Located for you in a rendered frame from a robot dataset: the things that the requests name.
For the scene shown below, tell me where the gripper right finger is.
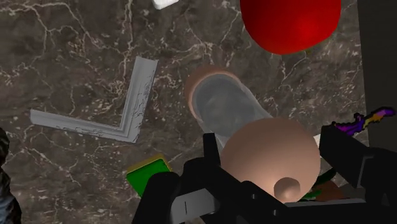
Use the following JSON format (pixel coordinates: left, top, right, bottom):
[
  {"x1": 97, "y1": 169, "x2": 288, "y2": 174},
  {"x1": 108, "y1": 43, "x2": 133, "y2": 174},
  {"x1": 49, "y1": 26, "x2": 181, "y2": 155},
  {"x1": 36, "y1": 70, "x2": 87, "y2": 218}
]
[{"x1": 318, "y1": 123, "x2": 397, "y2": 206}]

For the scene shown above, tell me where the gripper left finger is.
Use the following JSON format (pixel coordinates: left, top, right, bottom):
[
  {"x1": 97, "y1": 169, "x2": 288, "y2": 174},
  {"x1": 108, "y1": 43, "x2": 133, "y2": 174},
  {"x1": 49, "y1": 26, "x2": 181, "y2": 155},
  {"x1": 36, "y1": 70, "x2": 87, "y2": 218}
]
[{"x1": 131, "y1": 132, "x2": 246, "y2": 224}]

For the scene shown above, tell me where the purple and yellow toy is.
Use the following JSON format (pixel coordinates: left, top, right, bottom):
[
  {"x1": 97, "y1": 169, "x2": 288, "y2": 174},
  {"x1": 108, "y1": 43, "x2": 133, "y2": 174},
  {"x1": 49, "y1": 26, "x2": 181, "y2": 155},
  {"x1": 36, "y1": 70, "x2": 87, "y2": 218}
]
[{"x1": 331, "y1": 106, "x2": 397, "y2": 137}]

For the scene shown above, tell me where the green box with yellow edge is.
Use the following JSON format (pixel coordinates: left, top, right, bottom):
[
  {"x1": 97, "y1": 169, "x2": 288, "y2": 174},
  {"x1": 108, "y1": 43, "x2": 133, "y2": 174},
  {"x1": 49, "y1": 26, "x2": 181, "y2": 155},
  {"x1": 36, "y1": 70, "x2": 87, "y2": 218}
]
[{"x1": 125, "y1": 153, "x2": 172, "y2": 198}]

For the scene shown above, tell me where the green and brown object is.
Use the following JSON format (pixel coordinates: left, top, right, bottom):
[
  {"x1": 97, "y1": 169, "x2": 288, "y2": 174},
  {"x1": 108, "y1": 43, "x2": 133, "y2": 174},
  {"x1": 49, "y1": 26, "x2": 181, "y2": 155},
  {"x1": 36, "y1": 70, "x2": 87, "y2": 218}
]
[{"x1": 301, "y1": 167, "x2": 345, "y2": 203}]

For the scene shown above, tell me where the clear jar with tan lid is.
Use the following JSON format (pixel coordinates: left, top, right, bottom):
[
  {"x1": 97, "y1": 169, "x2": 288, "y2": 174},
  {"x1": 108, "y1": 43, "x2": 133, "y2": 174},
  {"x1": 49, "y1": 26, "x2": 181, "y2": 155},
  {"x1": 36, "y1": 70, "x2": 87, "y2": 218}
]
[{"x1": 185, "y1": 64, "x2": 322, "y2": 204}]

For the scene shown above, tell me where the red round ball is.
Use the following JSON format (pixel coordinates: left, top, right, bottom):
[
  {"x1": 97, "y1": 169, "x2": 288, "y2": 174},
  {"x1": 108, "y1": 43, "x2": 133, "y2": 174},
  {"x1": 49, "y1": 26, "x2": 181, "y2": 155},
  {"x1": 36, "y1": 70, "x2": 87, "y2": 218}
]
[{"x1": 239, "y1": 0, "x2": 342, "y2": 55}]

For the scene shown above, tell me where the dark grey lumpy object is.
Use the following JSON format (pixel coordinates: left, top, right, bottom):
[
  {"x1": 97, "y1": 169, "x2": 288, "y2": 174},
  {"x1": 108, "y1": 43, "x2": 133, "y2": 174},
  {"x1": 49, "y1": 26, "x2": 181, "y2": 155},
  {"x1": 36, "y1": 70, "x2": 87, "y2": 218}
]
[{"x1": 0, "y1": 127, "x2": 23, "y2": 224}]

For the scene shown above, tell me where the small white block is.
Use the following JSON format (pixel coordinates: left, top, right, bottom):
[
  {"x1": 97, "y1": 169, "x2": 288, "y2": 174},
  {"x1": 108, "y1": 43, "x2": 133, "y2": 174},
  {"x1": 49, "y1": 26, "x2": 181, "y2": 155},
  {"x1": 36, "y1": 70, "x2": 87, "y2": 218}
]
[{"x1": 151, "y1": 0, "x2": 180, "y2": 10}]

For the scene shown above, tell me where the grey L-shaped frame piece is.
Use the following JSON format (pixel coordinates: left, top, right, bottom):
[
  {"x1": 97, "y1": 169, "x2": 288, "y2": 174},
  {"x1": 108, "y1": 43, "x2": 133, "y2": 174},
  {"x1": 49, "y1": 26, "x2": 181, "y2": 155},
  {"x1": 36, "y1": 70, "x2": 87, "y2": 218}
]
[{"x1": 30, "y1": 56, "x2": 159, "y2": 144}]

